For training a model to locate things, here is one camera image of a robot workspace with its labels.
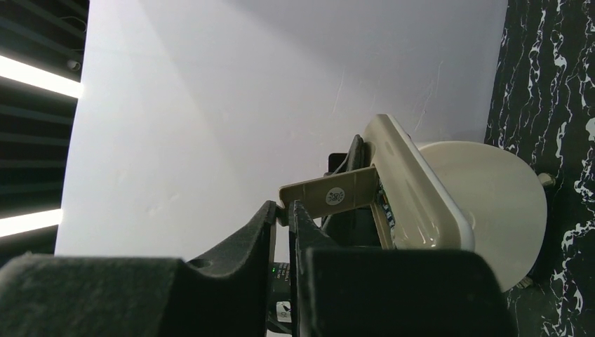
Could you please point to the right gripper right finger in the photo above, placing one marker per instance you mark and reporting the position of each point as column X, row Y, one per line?
column 348, row 291

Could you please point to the white remote control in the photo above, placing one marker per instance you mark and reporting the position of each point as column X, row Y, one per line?
column 412, row 208

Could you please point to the white cylindrical bin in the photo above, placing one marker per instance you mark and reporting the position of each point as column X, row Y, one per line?
column 501, row 197

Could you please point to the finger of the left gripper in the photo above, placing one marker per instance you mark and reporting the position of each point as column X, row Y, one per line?
column 347, row 225

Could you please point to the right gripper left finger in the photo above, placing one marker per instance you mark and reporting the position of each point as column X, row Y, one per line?
column 222, row 292

